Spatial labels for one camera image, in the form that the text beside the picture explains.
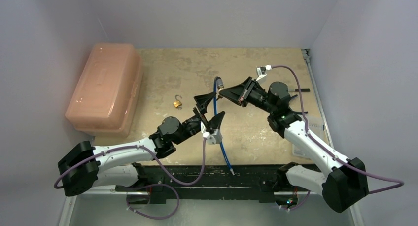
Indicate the aluminium frame rail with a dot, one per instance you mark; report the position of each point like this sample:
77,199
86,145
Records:
354,210

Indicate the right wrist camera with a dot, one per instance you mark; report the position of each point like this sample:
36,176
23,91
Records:
262,73

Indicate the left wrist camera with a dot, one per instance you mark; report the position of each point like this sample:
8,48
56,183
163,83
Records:
212,138

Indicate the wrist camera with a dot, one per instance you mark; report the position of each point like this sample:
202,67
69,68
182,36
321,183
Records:
212,138
262,73

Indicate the pink plastic storage box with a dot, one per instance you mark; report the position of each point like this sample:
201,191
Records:
105,98

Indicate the brass padlock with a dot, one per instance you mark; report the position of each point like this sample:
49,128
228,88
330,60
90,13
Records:
177,103

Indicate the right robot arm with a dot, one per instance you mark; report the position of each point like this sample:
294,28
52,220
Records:
339,179

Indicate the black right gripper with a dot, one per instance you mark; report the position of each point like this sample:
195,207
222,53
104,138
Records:
247,94

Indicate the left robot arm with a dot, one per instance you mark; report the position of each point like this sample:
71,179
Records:
86,166

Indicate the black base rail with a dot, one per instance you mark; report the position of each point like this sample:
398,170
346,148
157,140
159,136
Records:
263,183

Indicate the small black handled hammer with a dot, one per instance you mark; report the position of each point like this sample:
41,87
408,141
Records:
300,90

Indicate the blue cable lock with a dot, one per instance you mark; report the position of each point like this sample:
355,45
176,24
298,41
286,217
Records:
217,86

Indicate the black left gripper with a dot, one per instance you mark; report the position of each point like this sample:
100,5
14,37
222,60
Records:
202,102

